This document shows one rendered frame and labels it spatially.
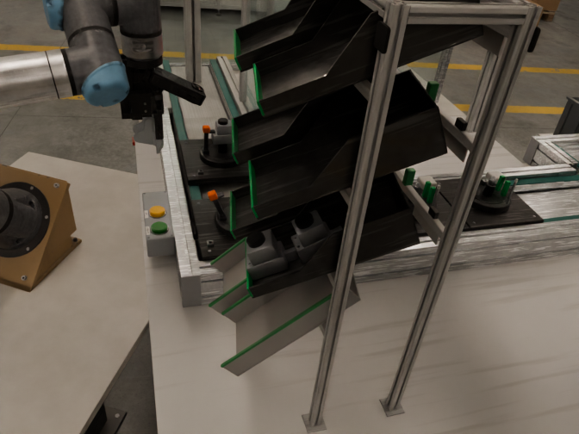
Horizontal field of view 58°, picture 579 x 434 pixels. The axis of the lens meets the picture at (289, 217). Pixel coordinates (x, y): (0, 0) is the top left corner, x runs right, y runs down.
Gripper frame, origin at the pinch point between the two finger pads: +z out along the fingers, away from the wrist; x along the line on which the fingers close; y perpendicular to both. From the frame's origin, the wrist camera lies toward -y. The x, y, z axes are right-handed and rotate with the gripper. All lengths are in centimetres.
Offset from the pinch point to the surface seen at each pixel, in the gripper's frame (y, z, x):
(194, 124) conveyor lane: -15, 32, -72
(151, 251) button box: 4.0, 31.1, -3.0
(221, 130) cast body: -19.0, 16.2, -36.8
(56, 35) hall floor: 74, 124, -450
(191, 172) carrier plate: -9.5, 26.4, -30.8
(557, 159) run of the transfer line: -137, 29, -27
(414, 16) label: -26, -41, 48
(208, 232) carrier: -10.1, 26.3, -2.0
